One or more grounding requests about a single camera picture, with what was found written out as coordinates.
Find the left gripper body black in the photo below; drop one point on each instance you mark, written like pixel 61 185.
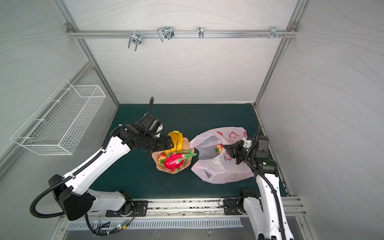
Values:
pixel 163 143

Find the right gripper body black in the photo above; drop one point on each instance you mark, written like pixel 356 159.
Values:
pixel 237 150

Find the red yellow strawberry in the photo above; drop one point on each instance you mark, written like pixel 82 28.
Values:
pixel 162 158
pixel 219 149

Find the yellow banana bunch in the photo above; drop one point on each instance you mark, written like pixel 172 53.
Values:
pixel 177 140

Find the pink dragon fruit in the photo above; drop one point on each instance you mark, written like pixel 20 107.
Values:
pixel 177 159

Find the pink plastic bag peach print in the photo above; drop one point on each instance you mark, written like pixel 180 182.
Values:
pixel 215 168

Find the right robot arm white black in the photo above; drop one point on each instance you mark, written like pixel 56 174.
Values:
pixel 264 210

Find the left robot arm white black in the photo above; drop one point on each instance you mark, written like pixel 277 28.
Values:
pixel 72 191

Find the pink flower-shaped fruit plate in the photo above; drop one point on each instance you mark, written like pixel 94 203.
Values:
pixel 162 168

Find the metal hook clamp left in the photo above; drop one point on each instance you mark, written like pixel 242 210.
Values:
pixel 135 40

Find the metal hook clamp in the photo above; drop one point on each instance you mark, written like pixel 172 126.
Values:
pixel 165 33
pixel 135 40

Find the metal hook clamp middle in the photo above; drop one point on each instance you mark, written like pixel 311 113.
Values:
pixel 165 33

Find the small metal hook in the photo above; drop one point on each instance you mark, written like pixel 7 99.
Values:
pixel 200 32

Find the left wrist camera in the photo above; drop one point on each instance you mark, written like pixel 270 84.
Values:
pixel 150 126

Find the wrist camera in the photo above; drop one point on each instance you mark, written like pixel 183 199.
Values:
pixel 261 142
pixel 150 126

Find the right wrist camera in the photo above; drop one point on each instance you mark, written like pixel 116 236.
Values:
pixel 261 142

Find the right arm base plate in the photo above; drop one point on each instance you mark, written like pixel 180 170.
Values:
pixel 232 208

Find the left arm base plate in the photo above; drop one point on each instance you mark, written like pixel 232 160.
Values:
pixel 135 208

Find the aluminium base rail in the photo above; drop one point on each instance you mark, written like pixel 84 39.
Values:
pixel 201 207

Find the white wire basket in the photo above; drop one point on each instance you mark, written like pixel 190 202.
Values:
pixel 58 125

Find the white slotted cable duct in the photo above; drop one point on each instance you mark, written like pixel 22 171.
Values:
pixel 148 224

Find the metal bracket right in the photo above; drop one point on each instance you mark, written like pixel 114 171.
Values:
pixel 274 34

